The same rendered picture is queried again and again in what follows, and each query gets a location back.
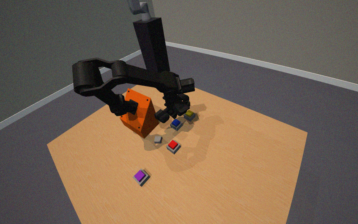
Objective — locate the blue button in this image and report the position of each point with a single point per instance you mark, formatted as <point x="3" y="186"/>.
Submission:
<point x="176" y="124"/>

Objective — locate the yellow button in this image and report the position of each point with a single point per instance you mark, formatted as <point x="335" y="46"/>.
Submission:
<point x="189" y="115"/>

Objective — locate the red square button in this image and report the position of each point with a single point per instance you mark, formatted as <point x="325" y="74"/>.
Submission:
<point x="173" y="146"/>

